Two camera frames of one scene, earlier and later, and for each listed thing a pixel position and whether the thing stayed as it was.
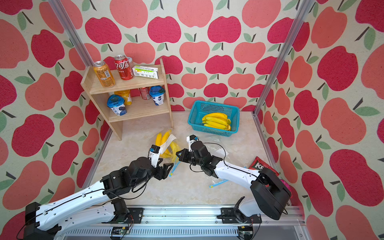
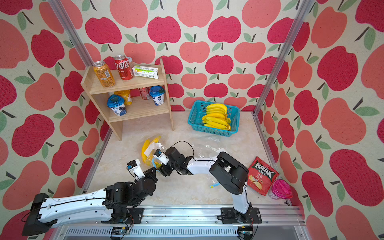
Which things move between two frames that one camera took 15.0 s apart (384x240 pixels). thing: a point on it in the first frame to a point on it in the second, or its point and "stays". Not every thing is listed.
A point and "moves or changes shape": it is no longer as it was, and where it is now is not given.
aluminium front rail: x=198 y=223 stays
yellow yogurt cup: x=126 y=95 stays
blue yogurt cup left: x=116 y=103 stays
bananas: x=171 y=151 moves or changes shape
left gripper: x=161 y=174 to x=150 y=174
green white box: x=145 y=71 stays
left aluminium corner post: x=71 y=32 stays
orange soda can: x=104 y=74 stays
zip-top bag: x=168 y=149 moves or changes shape
